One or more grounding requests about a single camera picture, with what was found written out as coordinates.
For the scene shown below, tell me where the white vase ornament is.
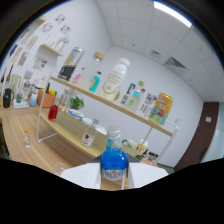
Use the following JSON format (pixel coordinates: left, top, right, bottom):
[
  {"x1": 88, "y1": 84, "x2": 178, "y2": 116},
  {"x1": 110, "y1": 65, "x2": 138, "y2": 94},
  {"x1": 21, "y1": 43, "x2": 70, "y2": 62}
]
[{"x1": 54, "y1": 34, "x2": 70, "y2": 53}]

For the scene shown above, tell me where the brown door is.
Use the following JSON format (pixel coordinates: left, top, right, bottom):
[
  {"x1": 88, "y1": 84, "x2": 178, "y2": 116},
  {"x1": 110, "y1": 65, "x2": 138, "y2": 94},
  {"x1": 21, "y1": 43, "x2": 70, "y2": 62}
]
[{"x1": 173, "y1": 101, "x2": 220, "y2": 172}]

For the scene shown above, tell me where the red liquid glass bottle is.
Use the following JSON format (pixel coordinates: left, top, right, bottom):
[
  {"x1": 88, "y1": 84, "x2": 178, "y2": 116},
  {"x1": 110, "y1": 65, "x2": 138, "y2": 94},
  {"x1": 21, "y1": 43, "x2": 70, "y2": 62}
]
[{"x1": 47, "y1": 102, "x2": 60, "y2": 122}]

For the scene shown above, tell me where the clear bottle blue label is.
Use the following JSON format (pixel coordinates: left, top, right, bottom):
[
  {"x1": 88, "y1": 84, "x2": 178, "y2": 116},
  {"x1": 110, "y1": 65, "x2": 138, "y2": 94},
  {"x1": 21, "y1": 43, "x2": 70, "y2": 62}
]
[{"x1": 120, "y1": 82, "x2": 137, "y2": 107}]

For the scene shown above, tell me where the wooden two-tier shelf rack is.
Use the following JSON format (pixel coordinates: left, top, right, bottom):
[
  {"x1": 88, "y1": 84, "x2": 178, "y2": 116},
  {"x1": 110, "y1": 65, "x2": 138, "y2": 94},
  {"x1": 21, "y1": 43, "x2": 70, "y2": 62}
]
[{"x1": 35, "y1": 69, "x2": 183, "y2": 164}]

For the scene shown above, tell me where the clear bottle red logo label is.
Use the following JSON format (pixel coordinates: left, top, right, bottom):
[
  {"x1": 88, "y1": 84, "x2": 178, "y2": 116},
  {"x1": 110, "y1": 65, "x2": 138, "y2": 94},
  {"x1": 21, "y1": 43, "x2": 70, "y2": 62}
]
[{"x1": 80, "y1": 118, "x2": 100, "y2": 148}]

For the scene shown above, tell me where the small yellow bottle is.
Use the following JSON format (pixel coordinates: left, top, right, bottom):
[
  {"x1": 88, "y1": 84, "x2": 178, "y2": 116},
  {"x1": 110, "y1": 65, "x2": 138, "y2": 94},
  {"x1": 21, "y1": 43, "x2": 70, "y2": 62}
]
[{"x1": 113, "y1": 89, "x2": 122, "y2": 102}]

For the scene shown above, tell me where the black lidded mug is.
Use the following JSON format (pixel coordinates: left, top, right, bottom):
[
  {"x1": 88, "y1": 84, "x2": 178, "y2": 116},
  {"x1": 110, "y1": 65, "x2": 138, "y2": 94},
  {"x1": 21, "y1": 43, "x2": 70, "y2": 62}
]
[{"x1": 2, "y1": 87, "x2": 14, "y2": 109}]

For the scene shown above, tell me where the ceiling light panel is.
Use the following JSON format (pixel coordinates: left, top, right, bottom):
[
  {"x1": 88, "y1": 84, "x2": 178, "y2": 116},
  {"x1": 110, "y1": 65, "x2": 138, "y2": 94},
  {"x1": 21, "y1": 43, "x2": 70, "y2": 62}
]
[{"x1": 153, "y1": 0, "x2": 193, "y2": 28}]

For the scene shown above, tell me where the clear bottle wooden lid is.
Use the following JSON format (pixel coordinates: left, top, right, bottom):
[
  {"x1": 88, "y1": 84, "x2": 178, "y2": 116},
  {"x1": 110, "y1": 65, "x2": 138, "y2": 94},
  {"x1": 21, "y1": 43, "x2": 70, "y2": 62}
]
[{"x1": 77, "y1": 51, "x2": 105, "y2": 92}]

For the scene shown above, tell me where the green potted plant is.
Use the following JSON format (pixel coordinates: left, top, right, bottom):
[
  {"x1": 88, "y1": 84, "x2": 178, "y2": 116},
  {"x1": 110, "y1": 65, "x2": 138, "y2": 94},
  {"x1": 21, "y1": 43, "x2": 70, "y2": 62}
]
[{"x1": 68, "y1": 95, "x2": 85, "y2": 111}]

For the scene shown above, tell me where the tall black silver can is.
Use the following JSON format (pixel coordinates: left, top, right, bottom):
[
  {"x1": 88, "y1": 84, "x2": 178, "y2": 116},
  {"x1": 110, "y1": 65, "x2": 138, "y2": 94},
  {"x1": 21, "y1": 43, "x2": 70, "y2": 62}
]
[{"x1": 57, "y1": 46, "x2": 85, "y2": 82}]

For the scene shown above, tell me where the small pink bottle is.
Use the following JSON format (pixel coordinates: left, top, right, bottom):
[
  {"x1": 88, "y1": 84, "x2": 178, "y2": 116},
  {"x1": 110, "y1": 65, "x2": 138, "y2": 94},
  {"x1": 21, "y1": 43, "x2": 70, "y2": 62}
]
[{"x1": 71, "y1": 66, "x2": 86, "y2": 86}]

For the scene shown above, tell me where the patterned bowl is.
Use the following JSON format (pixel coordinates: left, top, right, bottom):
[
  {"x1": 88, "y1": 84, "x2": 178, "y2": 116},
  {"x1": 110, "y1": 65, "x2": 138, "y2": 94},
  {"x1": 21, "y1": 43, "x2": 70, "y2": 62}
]
[{"x1": 67, "y1": 108, "x2": 85, "y2": 120}]

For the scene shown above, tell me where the orange basket with fruit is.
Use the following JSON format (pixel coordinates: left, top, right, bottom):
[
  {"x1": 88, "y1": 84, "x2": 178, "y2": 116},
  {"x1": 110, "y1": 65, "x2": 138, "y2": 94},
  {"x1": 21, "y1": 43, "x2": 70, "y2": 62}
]
[{"x1": 36, "y1": 88, "x2": 57, "y2": 108}]

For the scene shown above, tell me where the ceiling air vent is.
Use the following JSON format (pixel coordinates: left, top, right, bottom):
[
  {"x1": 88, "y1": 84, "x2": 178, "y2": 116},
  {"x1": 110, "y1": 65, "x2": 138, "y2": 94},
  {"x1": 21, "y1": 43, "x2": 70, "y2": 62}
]
[{"x1": 164, "y1": 56, "x2": 187, "y2": 70}]

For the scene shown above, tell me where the white bowl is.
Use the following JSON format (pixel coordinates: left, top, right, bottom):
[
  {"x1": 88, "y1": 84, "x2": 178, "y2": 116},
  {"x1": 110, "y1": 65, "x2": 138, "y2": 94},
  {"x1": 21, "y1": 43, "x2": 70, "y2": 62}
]
[{"x1": 81, "y1": 117, "x2": 94, "y2": 127}]

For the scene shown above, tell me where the white milk bottle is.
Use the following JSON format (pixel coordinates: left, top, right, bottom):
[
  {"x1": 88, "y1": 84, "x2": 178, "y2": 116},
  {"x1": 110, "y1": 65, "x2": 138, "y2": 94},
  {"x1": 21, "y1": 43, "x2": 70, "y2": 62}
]
[{"x1": 98, "y1": 57, "x2": 131, "y2": 102}]

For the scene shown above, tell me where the yellow cartoon drink can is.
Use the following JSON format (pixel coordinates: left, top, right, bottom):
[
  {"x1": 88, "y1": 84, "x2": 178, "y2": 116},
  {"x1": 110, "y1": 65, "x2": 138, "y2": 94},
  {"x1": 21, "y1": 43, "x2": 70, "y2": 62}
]
[{"x1": 148, "y1": 92, "x2": 174, "y2": 127}]

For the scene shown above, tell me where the green mug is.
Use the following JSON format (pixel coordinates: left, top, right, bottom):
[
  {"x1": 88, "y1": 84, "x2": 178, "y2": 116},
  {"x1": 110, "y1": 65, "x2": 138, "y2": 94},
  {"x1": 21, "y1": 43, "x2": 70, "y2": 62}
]
[{"x1": 121, "y1": 138, "x2": 138, "y2": 150}]

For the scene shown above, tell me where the blue liquid glass bottle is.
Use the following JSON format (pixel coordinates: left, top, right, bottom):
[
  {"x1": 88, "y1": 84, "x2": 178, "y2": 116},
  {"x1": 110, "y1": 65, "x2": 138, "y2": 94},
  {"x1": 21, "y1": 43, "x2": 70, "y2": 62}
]
[{"x1": 100, "y1": 125, "x2": 130, "y2": 182}]

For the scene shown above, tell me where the white blue lidded container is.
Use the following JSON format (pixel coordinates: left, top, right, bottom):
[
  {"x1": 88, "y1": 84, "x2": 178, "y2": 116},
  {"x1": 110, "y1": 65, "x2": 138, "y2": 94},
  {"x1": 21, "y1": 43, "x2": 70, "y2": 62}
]
[{"x1": 29, "y1": 92, "x2": 38, "y2": 108}]

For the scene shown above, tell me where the small teal bottle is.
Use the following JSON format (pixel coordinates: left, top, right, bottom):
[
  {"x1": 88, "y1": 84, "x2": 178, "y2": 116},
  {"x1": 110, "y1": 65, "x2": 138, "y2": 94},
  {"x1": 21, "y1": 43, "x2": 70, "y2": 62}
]
[{"x1": 88, "y1": 70, "x2": 103, "y2": 94}]

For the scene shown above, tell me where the white kitchen scale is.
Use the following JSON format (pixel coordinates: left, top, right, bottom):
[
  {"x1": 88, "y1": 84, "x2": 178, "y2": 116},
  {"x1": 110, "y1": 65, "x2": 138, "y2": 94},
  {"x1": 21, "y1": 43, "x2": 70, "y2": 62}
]
[{"x1": 12, "y1": 99, "x2": 30, "y2": 110}]

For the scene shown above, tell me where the clear bottle green cap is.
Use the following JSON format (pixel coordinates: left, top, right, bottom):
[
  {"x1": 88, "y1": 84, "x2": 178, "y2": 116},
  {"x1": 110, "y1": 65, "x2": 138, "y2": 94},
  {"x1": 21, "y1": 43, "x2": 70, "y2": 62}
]
[{"x1": 127, "y1": 80, "x2": 147, "y2": 114}]

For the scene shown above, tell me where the wooden wall shelf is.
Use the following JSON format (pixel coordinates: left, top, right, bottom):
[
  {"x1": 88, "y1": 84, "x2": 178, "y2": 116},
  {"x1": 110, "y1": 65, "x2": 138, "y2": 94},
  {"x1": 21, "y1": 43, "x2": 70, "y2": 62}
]
[{"x1": 39, "y1": 43, "x2": 64, "y2": 58}]

